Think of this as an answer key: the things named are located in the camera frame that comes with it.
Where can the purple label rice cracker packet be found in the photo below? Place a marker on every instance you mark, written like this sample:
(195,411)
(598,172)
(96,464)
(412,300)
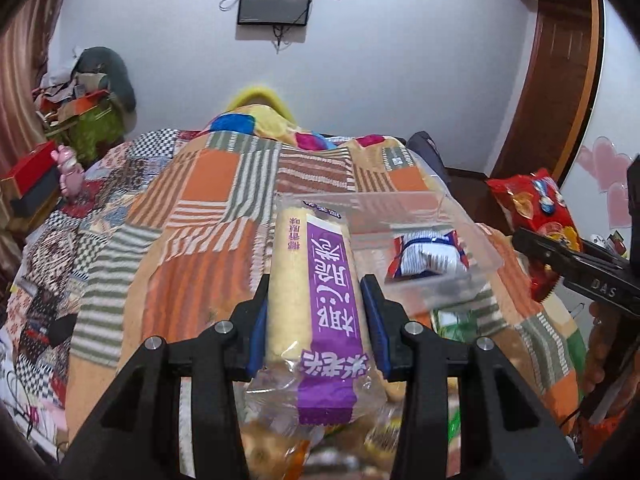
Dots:
(320,280)

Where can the red snack bag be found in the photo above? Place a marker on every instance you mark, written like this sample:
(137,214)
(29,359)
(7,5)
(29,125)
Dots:
(540,205)

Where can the green snack packet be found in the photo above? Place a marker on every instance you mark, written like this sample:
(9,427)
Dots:
(452,325)

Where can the pile of clothes and bags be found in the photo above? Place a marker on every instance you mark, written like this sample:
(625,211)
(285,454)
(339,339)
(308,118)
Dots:
(90,105)

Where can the patchwork blanket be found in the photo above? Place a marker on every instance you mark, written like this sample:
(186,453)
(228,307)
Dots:
(200,220)

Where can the clear plastic container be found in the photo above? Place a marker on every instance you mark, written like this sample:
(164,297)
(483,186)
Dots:
(465,240)

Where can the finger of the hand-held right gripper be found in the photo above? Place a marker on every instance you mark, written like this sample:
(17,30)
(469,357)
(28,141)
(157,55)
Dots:
(542,250)

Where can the red box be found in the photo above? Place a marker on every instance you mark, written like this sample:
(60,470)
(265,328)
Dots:
(30,170)

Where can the yellow multicoloured blanket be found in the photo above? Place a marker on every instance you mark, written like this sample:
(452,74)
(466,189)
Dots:
(265,120)

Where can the pink toy figure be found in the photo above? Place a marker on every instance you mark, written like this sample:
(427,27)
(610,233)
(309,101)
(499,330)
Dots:
(70,172)

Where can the wooden door frame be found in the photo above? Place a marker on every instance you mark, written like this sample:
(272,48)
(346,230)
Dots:
(555,70)

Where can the dark cushion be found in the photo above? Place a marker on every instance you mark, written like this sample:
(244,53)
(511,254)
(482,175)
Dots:
(425,150)

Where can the pink heart wall stickers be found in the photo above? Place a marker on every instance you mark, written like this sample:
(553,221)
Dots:
(607,170)

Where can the white orange snack packet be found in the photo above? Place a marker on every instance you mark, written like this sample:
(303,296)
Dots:
(430,257)

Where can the striped curtain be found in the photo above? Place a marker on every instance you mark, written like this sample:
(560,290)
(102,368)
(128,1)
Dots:
(25,60)

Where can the small wall monitor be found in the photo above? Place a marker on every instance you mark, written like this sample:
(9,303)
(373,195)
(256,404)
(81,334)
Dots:
(274,2)

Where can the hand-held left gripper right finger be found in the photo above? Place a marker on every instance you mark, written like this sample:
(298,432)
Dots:
(376,327)

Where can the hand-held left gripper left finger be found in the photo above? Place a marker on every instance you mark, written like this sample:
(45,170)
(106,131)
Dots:
(258,332)

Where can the person's right hand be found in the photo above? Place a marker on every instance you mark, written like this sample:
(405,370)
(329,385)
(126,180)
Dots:
(607,345)

